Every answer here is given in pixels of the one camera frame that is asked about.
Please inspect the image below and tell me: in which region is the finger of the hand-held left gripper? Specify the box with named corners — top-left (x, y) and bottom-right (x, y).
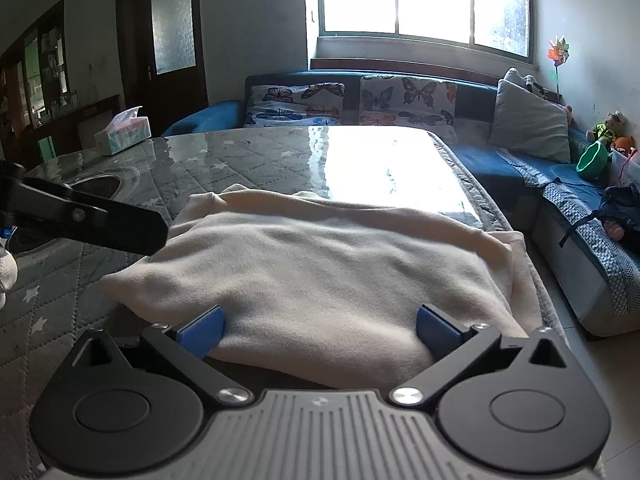
top-left (0, 160), bottom-right (168, 256)

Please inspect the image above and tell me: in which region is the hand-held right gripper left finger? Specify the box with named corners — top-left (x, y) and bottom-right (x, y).
top-left (69, 305), bottom-right (255, 407)

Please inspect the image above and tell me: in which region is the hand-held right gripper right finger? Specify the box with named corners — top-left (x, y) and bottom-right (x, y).
top-left (389, 304), bottom-right (576, 407)

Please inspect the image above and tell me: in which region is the cream sweatshirt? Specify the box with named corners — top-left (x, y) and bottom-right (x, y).
top-left (99, 182), bottom-right (543, 393)

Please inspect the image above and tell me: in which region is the dark clothes pile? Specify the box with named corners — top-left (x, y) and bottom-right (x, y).
top-left (560, 184), bottom-right (640, 248)

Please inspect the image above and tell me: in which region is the round black induction cooktop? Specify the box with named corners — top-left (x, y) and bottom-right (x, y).
top-left (7, 174), bottom-right (125, 257)

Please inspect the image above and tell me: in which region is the white tissue box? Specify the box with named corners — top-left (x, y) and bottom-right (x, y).
top-left (94, 106), bottom-right (152, 157)

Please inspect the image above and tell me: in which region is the white cloth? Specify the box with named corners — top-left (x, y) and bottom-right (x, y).
top-left (0, 249), bottom-right (19, 307)

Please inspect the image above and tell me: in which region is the dark wooden sideboard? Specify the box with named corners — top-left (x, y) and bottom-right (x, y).
top-left (20, 94), bottom-right (123, 161)

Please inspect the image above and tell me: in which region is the dark wooden door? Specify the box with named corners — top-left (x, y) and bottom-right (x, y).
top-left (116, 0), bottom-right (208, 111)

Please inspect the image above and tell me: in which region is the dark wooden display cabinet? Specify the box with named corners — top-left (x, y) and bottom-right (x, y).
top-left (0, 0), bottom-right (68, 131)

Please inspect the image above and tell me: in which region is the blue sofa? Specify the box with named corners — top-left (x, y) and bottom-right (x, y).
top-left (162, 70), bottom-right (640, 338)

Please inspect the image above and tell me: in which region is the butterfly print cushion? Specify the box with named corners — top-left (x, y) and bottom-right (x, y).
top-left (243, 82), bottom-right (346, 128)
top-left (359, 75), bottom-right (458, 128)

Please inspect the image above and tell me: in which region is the grey pillow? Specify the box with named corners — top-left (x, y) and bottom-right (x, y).
top-left (487, 79), bottom-right (572, 163)

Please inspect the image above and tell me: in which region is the green bowl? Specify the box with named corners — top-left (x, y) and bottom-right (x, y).
top-left (575, 140), bottom-right (610, 178)

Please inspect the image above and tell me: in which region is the clear plastic storage box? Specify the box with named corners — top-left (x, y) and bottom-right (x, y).
top-left (607, 150), bottom-right (640, 191)

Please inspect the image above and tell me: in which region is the black and white plush toy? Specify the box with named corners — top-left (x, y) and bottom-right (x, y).
top-left (522, 74), bottom-right (548, 98)

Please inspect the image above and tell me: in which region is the brown stuffed toy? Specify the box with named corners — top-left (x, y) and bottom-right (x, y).
top-left (587, 111), bottom-right (626, 143)

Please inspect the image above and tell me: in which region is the colourful pinwheel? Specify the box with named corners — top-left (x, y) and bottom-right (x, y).
top-left (546, 36), bottom-right (572, 96)

